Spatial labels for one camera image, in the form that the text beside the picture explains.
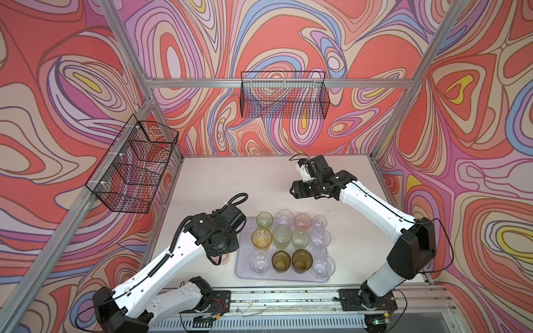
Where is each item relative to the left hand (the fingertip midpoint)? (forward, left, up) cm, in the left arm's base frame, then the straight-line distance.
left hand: (235, 248), depth 72 cm
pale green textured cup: (+9, -26, -13) cm, 30 cm away
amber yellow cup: (+8, -9, -11) cm, 16 cm away
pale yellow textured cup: (+9, -17, -11) cm, 22 cm away
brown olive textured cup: (0, -25, -13) cm, 28 cm away
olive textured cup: (-1, -17, -12) cm, 20 cm away
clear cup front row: (+17, -19, -9) cm, 27 cm away
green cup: (+16, -10, -9) cm, 21 cm away
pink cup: (-2, +5, -7) cm, 8 cm away
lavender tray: (+8, -34, -12) cm, 37 cm away
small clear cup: (+15, -34, -8) cm, 38 cm away
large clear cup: (-3, -34, -13) cm, 36 cm away
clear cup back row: (-1, -8, -13) cm, 16 cm away
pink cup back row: (+16, -27, -11) cm, 33 cm away
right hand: (+20, -24, +4) cm, 31 cm away
